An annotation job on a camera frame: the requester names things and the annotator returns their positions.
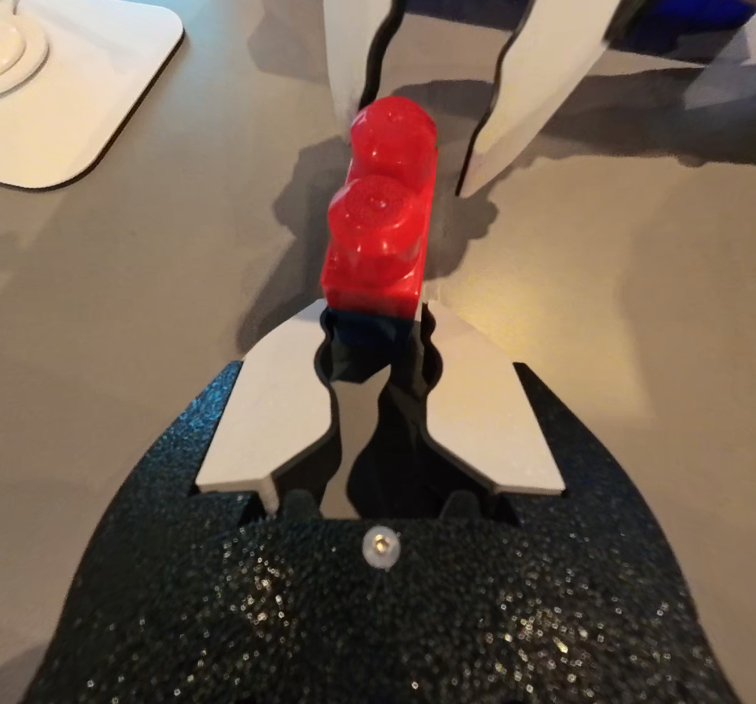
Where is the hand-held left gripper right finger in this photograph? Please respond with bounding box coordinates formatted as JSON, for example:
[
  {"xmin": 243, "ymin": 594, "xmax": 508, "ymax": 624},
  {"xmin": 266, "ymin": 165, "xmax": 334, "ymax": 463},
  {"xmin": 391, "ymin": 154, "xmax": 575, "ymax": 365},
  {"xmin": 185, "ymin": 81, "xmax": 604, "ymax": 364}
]
[{"xmin": 418, "ymin": 300, "xmax": 568, "ymax": 495}]

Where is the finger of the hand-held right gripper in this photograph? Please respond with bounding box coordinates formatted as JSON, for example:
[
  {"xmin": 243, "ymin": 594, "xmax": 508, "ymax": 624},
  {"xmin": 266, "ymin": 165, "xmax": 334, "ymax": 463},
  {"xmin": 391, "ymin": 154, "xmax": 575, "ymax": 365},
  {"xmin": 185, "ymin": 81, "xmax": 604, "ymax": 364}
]
[
  {"xmin": 321, "ymin": 0, "xmax": 415, "ymax": 127},
  {"xmin": 456, "ymin": 0, "xmax": 646, "ymax": 197}
]

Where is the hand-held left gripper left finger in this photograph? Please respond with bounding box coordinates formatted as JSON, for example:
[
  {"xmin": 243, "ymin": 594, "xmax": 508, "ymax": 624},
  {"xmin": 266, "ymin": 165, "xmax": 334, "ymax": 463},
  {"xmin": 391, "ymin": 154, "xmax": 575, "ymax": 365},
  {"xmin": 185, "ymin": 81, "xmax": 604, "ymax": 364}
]
[{"xmin": 194, "ymin": 297, "xmax": 343, "ymax": 515}]

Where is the small blue mega block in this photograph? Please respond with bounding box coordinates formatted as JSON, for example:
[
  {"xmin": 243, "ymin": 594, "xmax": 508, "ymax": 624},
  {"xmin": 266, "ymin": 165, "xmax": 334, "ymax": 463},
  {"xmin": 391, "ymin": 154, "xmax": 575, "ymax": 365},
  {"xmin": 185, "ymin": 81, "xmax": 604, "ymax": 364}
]
[{"xmin": 322, "ymin": 305, "xmax": 415, "ymax": 386}]

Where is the red two-stud mega block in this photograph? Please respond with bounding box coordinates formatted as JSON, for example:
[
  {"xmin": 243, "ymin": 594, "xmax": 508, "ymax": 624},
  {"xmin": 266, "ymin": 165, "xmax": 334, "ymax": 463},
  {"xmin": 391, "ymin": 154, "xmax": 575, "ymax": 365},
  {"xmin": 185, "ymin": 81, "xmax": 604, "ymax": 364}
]
[{"xmin": 321, "ymin": 96, "xmax": 439, "ymax": 312}]

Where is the white display stand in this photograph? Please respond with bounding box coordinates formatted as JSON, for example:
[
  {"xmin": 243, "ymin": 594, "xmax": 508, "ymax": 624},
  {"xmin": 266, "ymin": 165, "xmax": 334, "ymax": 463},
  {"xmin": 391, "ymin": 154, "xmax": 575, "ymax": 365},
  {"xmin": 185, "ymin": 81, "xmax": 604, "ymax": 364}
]
[{"xmin": 0, "ymin": 0, "xmax": 185, "ymax": 191}]

